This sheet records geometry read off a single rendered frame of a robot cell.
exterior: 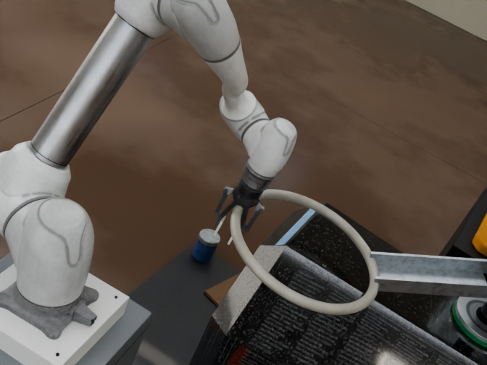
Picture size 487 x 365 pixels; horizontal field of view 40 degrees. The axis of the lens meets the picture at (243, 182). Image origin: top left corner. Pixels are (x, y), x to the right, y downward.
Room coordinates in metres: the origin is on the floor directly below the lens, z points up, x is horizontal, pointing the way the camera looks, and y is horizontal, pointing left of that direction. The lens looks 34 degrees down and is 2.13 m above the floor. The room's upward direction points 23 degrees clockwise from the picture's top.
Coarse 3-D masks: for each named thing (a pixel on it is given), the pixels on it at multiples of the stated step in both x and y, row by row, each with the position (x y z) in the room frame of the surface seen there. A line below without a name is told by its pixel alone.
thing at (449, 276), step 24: (384, 264) 1.70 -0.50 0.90; (408, 264) 1.72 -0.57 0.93; (432, 264) 1.73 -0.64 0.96; (456, 264) 1.74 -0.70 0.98; (480, 264) 1.76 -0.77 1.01; (384, 288) 1.59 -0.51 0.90; (408, 288) 1.60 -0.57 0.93; (432, 288) 1.62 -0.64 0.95; (456, 288) 1.63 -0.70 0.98; (480, 288) 1.64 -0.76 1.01
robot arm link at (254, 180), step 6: (246, 162) 1.62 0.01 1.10; (246, 168) 1.60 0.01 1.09; (246, 174) 1.59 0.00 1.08; (252, 174) 1.58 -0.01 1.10; (246, 180) 1.59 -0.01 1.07; (252, 180) 1.58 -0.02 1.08; (258, 180) 1.58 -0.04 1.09; (264, 180) 1.59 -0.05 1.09; (270, 180) 1.60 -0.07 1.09; (252, 186) 1.58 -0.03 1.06; (258, 186) 1.58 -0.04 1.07; (264, 186) 1.59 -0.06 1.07
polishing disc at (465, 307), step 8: (456, 304) 1.73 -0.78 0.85; (464, 304) 1.74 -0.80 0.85; (472, 304) 1.76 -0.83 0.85; (480, 304) 1.78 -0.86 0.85; (464, 312) 1.70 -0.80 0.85; (472, 312) 1.72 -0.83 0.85; (464, 320) 1.67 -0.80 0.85; (472, 320) 1.68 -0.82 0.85; (472, 328) 1.65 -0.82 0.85; (480, 328) 1.66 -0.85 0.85; (480, 336) 1.63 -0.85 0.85
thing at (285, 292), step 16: (272, 192) 1.77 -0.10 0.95; (288, 192) 1.81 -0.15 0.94; (240, 208) 1.61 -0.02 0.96; (320, 208) 1.82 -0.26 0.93; (240, 224) 1.54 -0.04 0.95; (336, 224) 1.80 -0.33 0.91; (240, 240) 1.47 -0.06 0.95; (352, 240) 1.76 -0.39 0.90; (368, 256) 1.70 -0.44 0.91; (256, 272) 1.39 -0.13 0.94; (272, 288) 1.37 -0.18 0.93; (288, 288) 1.38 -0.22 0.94; (368, 288) 1.56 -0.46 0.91; (304, 304) 1.36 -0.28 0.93; (320, 304) 1.38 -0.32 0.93; (336, 304) 1.41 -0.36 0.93; (352, 304) 1.44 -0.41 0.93; (368, 304) 1.48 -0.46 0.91
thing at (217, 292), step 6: (234, 276) 2.37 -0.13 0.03; (222, 282) 2.29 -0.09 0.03; (228, 282) 2.31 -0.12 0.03; (210, 288) 2.23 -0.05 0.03; (216, 288) 2.24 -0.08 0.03; (222, 288) 2.26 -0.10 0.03; (228, 288) 2.27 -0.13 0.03; (210, 294) 2.19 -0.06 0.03; (216, 294) 2.21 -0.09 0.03; (222, 294) 2.22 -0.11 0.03; (216, 300) 2.17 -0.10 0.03
